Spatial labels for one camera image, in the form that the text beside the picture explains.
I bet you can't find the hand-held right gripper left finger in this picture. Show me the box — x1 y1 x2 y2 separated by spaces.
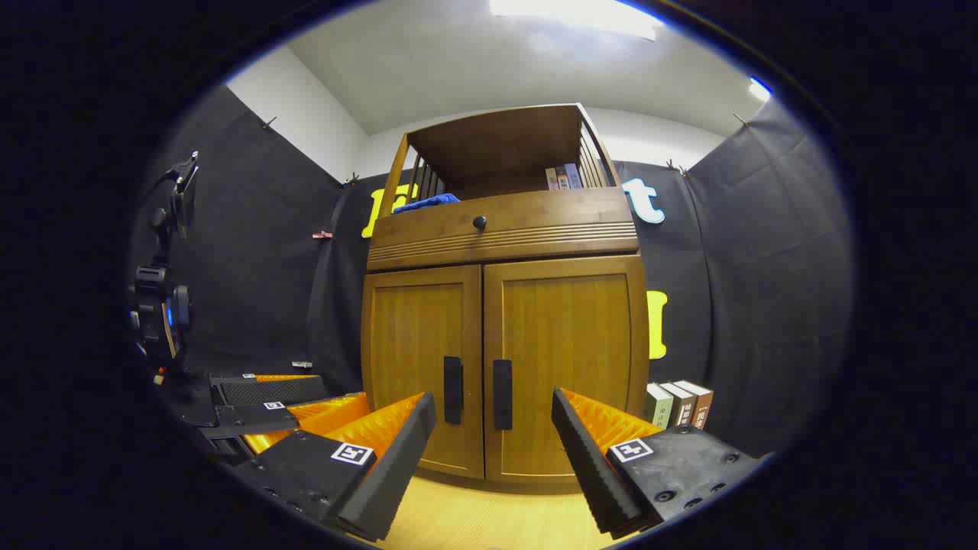
229 392 437 543

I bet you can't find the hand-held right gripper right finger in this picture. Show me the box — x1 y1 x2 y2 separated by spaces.
552 387 765 539

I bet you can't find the wooden shoe cabinet door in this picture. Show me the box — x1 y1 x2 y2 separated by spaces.
362 265 485 480
484 256 649 484

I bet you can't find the wooden double-door shoe cabinet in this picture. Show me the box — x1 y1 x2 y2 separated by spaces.
361 103 650 490

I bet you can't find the wooden cabinet drawer with knob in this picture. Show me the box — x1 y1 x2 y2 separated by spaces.
367 187 640 272

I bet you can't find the green hardcover book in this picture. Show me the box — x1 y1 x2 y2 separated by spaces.
646 383 675 429

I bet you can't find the dark brown hardcover book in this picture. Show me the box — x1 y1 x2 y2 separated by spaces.
661 382 698 427

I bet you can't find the black backdrop cloth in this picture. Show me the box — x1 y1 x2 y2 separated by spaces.
130 84 853 459

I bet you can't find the reddish brown hardcover book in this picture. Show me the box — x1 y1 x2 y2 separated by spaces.
674 380 714 429

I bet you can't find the blue cloth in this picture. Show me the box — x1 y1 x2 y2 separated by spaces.
392 193 461 215

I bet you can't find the long ceiling light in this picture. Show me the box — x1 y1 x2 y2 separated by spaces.
489 0 664 40

